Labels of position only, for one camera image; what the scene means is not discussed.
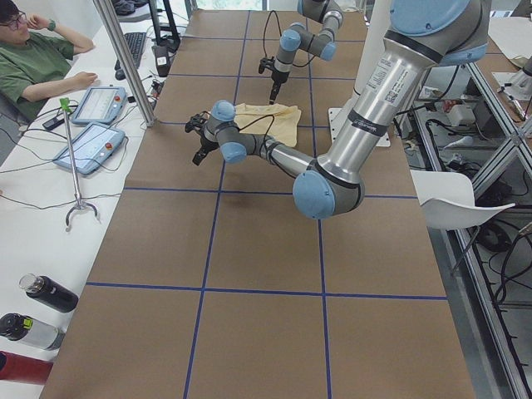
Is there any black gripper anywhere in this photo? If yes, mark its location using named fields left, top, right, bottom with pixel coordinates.
left=268, top=67, right=289, bottom=105
left=192, top=130, right=219, bottom=165

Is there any cream long-sleeve graphic shirt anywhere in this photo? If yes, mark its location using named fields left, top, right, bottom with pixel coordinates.
left=234, top=103, right=301, bottom=147

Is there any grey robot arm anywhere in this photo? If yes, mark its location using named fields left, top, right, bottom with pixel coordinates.
left=259, top=0, right=343, bottom=105
left=185, top=0, right=491, bottom=219

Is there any lower blue teach pendant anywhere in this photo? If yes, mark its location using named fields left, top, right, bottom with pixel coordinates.
left=72, top=122, right=126, bottom=175

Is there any blue teach pendant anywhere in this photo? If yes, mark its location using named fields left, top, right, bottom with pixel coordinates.
left=72, top=122, right=126, bottom=175
left=70, top=86, right=126, bottom=126

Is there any upper blue teach pendant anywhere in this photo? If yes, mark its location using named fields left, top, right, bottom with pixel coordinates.
left=70, top=86, right=126, bottom=126

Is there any black keyboard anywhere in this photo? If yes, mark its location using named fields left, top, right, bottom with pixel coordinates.
left=124, top=32, right=146, bottom=68

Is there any metal reacher grabber tool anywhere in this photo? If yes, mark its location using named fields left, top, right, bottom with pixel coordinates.
left=59, top=97, right=99, bottom=232

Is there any small black phone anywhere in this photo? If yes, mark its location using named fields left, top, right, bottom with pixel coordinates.
left=42, top=116, right=64, bottom=131

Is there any seated person green shirt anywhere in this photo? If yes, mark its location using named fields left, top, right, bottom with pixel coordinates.
left=1, top=1, right=98, bottom=121

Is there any white plastic chair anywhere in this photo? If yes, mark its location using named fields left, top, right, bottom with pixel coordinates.
left=411, top=170, right=515, bottom=230

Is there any black water bottle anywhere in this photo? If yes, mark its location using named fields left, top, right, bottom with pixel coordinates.
left=19, top=273, right=78, bottom=313

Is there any red bottle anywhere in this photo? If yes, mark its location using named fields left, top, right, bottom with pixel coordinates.
left=1, top=351, right=53, bottom=385

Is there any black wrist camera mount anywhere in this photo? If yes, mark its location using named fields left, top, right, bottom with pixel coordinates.
left=185, top=111, right=209, bottom=135
left=259, top=57, right=275, bottom=74

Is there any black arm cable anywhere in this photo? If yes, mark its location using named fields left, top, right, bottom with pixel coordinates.
left=261, top=10, right=317, bottom=70
left=234, top=111, right=278, bottom=155

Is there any aluminium frame post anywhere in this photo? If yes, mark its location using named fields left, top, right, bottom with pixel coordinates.
left=92, top=0, right=155, bottom=127

